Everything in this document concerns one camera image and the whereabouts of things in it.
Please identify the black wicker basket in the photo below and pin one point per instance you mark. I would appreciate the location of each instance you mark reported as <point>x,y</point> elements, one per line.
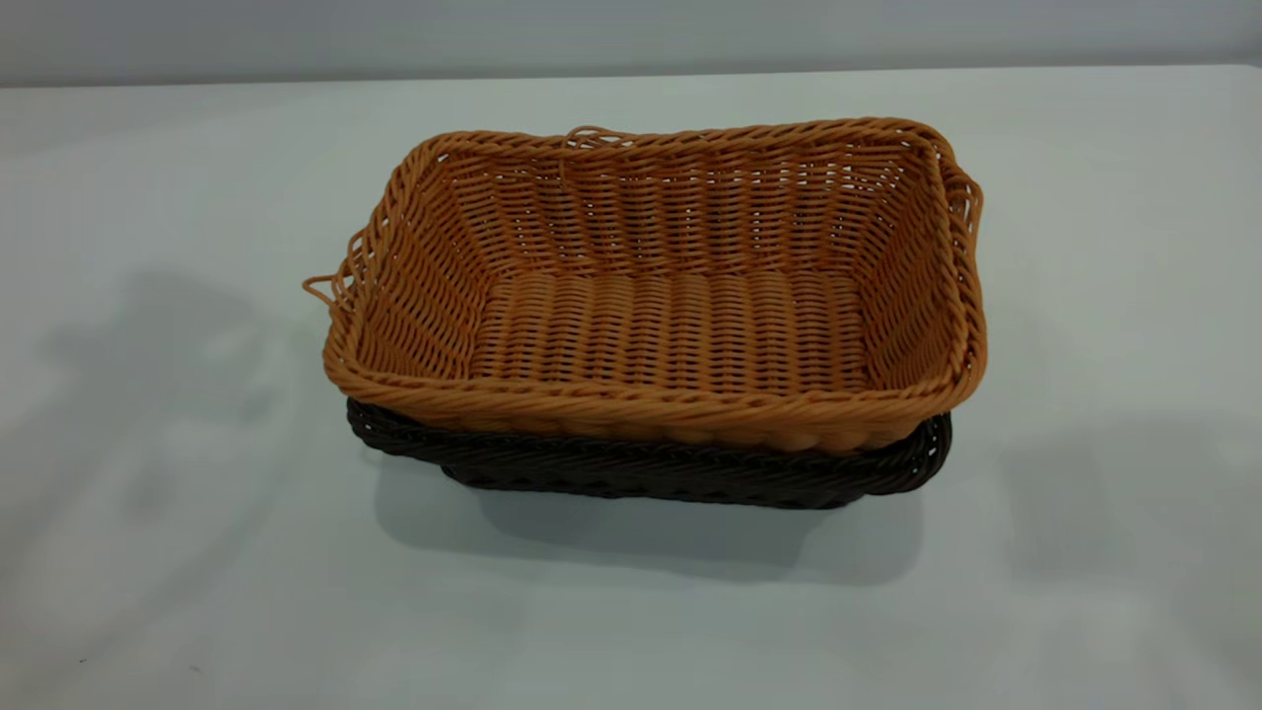
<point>690,473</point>

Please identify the orange wicker basket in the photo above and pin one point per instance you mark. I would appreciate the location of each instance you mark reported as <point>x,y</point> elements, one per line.
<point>670,335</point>

